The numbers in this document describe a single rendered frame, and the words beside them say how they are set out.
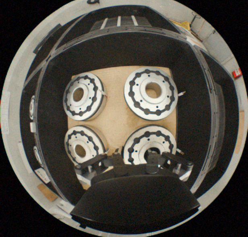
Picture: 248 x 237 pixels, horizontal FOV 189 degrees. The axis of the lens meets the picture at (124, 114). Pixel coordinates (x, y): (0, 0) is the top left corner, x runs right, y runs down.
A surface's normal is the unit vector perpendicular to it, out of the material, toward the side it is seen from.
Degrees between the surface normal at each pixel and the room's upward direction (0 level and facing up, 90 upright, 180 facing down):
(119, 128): 0
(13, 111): 90
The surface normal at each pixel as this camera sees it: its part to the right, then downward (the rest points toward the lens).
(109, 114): -0.09, -0.04
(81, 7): 0.08, 1.00
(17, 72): 0.99, -0.09
